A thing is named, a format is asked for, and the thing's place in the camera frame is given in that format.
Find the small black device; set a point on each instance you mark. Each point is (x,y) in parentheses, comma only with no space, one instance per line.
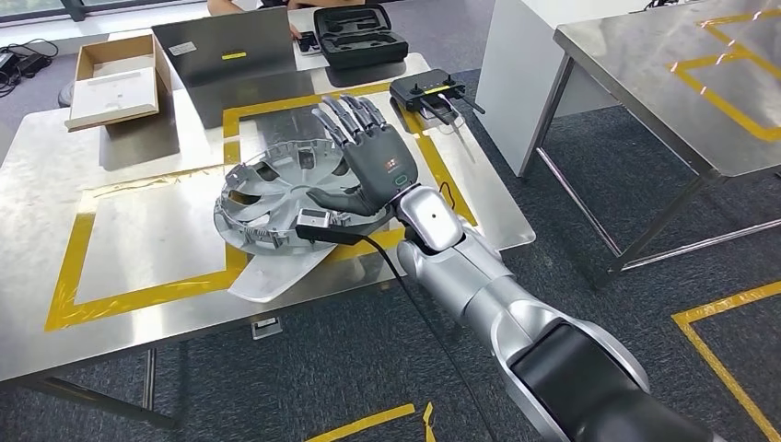
(308,43)

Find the person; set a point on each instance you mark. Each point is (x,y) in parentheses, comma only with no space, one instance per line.
(222,6)

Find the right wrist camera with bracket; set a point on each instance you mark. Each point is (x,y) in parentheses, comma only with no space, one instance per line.
(317,226)

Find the dark window frame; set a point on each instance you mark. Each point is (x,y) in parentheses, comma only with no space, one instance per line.
(73,7)

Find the white curved plastic panel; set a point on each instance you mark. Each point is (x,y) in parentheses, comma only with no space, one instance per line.
(274,274)

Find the stainless steel workbench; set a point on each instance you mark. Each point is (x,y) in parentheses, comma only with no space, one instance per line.
(641,61)
(140,244)

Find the white desk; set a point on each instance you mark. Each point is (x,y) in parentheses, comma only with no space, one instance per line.
(518,73)

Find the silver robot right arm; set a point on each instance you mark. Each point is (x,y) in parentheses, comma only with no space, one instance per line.
(488,293)

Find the black remote controller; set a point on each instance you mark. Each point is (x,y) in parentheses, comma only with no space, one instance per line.
(421,85)

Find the silver floor socket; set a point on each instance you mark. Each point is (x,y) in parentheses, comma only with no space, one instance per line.
(267,328)

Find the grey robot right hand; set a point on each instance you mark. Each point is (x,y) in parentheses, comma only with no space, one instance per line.
(381,165)

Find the open cardboard box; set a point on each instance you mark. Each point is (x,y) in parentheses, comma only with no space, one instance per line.
(116,97)

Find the grey plastic wheel cover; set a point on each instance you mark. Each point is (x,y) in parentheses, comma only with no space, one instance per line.
(274,195)

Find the black foam lined case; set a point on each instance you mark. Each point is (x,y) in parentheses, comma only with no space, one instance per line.
(360,43)

